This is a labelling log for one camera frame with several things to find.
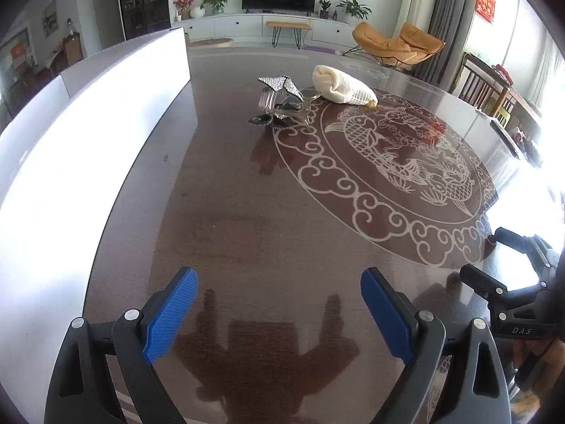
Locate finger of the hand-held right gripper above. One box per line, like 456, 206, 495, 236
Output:
494, 227, 558, 273
459, 264, 510, 315

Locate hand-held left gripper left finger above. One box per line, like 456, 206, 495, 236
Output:
44, 266, 199, 424

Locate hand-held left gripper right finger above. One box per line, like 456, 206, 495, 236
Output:
359, 267, 513, 424

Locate white cardboard box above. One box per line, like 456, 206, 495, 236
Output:
0, 26, 191, 407

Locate brown patterned glass desktop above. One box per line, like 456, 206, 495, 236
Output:
82, 46, 565, 424

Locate person's right hand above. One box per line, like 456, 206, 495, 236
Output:
512, 338, 565, 407

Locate dark wooden slatted chair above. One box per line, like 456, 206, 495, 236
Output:
457, 52, 515, 120

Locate grey curtain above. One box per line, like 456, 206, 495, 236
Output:
412, 0, 482, 94

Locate cream knitted cloth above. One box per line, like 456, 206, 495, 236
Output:
313, 64, 379, 107

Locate orange lounge chair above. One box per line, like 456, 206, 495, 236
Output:
342, 21, 446, 70

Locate cream covered standing air conditioner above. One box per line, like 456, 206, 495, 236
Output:
393, 0, 440, 39

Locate round beige floor cushion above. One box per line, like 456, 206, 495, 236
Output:
190, 37, 234, 49

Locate large leafy potted plant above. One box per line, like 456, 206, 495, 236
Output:
336, 0, 372, 25

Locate white television cabinet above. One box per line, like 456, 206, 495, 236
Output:
172, 12, 367, 47

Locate wooden bench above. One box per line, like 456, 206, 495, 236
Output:
266, 20, 312, 49

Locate white door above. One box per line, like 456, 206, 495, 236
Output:
92, 0, 120, 52

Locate red flowers in vase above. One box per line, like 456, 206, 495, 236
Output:
173, 0, 198, 20

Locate dark glass display cabinet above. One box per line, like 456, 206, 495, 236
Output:
117, 0, 171, 42

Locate framed wall painting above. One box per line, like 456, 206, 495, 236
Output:
42, 0, 58, 39

